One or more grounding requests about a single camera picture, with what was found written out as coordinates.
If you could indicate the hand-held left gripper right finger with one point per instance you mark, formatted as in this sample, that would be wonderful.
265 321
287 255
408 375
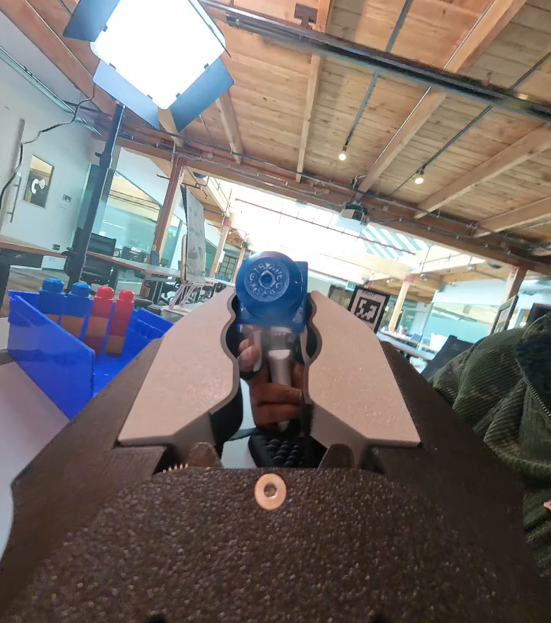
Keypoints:
358 384

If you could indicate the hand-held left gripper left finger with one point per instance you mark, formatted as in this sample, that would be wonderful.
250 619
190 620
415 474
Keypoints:
183 384

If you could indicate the blue mega block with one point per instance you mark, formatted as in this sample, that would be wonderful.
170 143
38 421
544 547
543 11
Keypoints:
268 282

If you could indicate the cluster of block towers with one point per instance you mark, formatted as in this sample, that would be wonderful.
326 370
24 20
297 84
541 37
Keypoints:
100 316

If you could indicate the blue plastic bin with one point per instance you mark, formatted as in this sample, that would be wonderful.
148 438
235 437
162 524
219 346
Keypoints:
51 360

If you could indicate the black white tag sign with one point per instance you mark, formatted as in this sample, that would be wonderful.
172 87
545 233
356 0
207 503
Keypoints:
369 309
505 316

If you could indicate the white document stand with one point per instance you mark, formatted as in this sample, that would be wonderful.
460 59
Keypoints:
195 233

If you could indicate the black office chair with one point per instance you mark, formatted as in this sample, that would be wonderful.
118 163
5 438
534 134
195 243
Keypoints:
98 253

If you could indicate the ceiling projector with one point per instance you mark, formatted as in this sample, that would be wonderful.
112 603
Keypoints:
354 212

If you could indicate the ceiling spot lamp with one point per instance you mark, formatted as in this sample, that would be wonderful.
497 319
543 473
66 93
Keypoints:
419 178
343 155

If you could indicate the wooden desk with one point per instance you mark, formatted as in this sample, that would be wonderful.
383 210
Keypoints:
12 238

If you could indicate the black light stand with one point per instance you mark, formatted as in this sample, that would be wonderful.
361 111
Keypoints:
105 170

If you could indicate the studio light panel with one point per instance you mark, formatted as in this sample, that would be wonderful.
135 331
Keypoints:
158 44

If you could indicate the wall icon panel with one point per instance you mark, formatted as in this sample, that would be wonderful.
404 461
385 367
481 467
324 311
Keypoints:
38 182

